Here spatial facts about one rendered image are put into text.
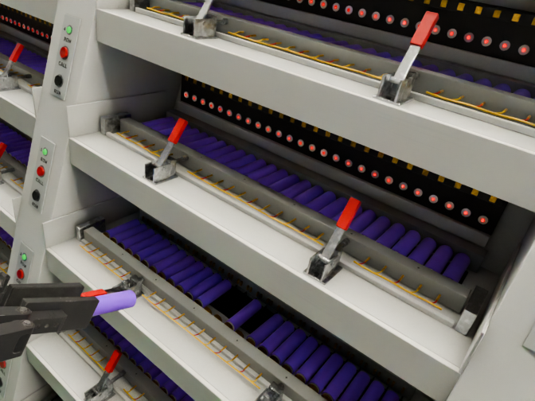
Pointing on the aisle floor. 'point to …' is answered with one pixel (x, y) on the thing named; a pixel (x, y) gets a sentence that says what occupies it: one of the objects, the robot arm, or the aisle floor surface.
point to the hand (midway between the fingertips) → (49, 307)
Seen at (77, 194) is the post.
